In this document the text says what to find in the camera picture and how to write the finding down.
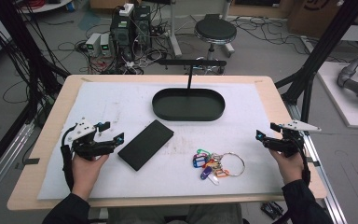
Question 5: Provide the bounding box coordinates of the brown cardboard box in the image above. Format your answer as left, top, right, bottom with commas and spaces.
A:
286, 0, 358, 39

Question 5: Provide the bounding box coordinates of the black frame post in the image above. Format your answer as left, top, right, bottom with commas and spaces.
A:
0, 0, 71, 105
274, 0, 358, 133

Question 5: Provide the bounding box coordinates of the hand-held gripper black cable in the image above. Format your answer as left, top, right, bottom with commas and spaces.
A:
61, 123, 77, 191
292, 136, 311, 188

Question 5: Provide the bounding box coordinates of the grey bench power supply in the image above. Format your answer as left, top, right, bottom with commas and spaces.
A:
85, 32, 103, 58
100, 33, 113, 58

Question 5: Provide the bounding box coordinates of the black oval tray with hanger bar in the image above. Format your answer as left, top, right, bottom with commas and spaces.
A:
151, 59, 227, 122

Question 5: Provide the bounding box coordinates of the left hand-held gripper black cable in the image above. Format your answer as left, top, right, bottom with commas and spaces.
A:
61, 123, 77, 191

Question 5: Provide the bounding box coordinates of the aluminium rail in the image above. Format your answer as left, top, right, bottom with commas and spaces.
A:
286, 102, 349, 224
0, 121, 35, 208

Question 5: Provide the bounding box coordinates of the tangle of floor cables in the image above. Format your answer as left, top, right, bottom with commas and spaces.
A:
229, 15, 311, 59
55, 6, 176, 76

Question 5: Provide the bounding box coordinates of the black rectangular case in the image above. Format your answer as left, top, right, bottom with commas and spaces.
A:
117, 119, 175, 172

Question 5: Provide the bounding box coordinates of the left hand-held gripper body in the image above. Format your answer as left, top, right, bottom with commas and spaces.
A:
69, 117, 119, 161

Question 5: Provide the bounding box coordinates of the person's right hand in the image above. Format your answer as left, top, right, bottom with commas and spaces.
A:
268, 148, 306, 187

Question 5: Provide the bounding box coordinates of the right hand-held gripper black cable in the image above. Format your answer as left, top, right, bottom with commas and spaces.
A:
292, 136, 311, 188

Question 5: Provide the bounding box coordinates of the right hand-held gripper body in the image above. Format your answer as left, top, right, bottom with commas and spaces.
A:
262, 119, 322, 158

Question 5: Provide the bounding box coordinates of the white table mat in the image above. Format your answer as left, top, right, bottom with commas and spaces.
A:
36, 81, 285, 201

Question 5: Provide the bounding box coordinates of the person's left hand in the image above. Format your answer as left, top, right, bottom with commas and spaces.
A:
71, 153, 110, 202

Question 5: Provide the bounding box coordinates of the black computer tower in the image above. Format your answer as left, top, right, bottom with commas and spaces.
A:
109, 13, 135, 61
133, 5, 152, 49

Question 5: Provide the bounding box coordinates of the white floor platform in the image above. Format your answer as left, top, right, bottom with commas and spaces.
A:
316, 61, 358, 130

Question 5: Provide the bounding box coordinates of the white power adapter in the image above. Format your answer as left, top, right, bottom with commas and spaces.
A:
118, 3, 135, 18

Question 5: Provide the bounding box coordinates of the black round stool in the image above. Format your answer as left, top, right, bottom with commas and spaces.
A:
194, 13, 238, 60

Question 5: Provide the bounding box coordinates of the metal ring with coloured key tags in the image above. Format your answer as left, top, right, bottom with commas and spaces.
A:
192, 148, 246, 187

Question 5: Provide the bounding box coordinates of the small black floor device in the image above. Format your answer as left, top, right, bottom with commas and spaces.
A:
259, 201, 284, 220

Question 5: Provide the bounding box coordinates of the white metal stand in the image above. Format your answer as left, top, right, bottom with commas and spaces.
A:
167, 0, 184, 59

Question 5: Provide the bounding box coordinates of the white round table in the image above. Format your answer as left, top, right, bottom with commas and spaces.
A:
18, 0, 73, 14

